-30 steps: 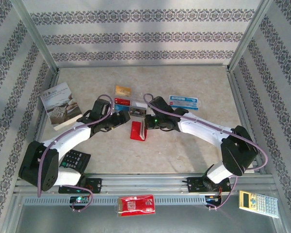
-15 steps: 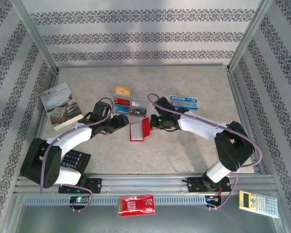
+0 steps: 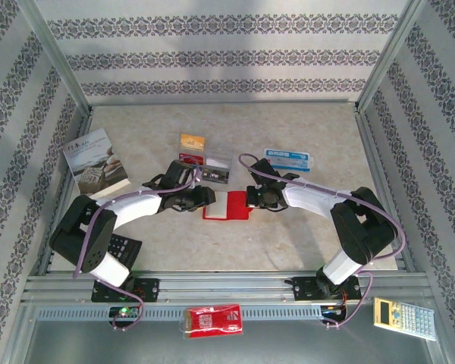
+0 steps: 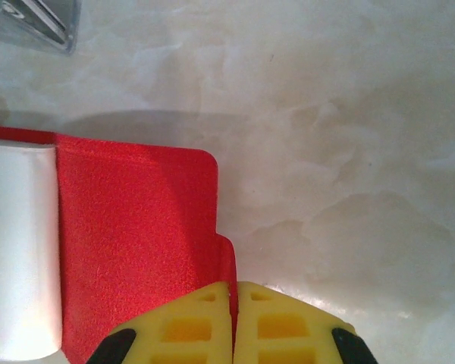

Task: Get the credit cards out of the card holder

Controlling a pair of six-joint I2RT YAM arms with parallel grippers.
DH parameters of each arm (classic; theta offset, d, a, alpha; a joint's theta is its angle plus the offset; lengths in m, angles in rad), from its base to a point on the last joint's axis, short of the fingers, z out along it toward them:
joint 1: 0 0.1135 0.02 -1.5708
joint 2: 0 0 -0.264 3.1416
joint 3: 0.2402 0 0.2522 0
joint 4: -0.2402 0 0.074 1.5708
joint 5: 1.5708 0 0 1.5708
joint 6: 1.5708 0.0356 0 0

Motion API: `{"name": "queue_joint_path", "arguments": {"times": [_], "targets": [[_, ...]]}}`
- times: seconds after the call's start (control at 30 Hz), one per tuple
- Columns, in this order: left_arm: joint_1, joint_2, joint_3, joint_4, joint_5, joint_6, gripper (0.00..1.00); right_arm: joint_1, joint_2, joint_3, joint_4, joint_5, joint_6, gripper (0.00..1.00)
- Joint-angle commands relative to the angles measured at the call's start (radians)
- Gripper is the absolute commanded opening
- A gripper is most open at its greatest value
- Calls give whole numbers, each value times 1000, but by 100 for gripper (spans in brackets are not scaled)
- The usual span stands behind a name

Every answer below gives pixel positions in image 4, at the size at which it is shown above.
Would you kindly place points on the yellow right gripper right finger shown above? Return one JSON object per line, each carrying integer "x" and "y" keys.
{"x": 284, "y": 326}

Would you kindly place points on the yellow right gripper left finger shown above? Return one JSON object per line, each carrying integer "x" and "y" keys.
{"x": 197, "y": 322}

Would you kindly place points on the red card holder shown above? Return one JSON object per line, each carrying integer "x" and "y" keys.
{"x": 136, "y": 227}

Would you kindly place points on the clear acrylic box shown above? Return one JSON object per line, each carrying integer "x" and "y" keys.
{"x": 30, "y": 22}

